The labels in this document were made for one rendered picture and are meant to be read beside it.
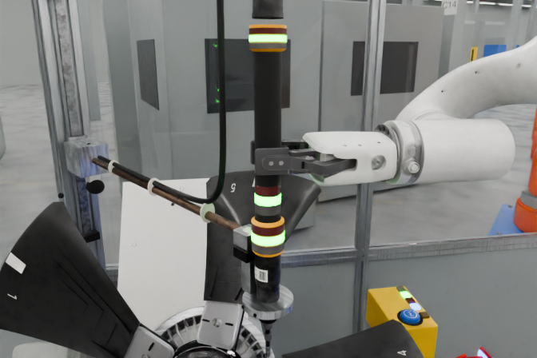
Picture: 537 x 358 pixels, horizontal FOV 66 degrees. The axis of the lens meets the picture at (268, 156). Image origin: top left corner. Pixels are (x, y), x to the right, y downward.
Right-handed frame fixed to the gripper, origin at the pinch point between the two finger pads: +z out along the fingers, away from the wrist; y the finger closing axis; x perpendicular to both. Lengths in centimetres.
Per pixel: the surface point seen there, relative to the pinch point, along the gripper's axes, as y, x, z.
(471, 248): 70, -54, -84
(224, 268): 10.9, -21.3, 5.4
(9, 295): 11.1, -23.3, 37.7
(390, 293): 34, -45, -36
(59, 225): 10.9, -12.4, 29.3
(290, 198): 13.0, -10.7, -5.8
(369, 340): 5.9, -33.8, -18.2
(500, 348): 70, -98, -103
